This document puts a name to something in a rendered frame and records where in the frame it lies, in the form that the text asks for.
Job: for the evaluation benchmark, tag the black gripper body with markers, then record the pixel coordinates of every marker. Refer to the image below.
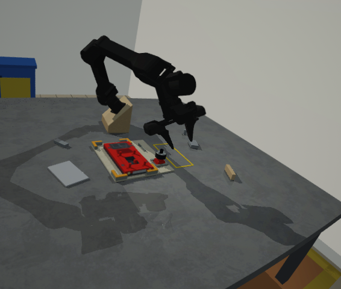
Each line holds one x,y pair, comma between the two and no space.
154,127

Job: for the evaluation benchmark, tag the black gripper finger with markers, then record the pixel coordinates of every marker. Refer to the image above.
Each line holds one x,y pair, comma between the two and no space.
189,128
165,135

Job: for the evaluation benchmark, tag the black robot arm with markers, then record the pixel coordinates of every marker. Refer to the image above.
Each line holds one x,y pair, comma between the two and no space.
146,68

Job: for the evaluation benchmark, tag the black tyre with grey hub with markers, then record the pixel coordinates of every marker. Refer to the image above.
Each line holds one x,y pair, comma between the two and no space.
160,156

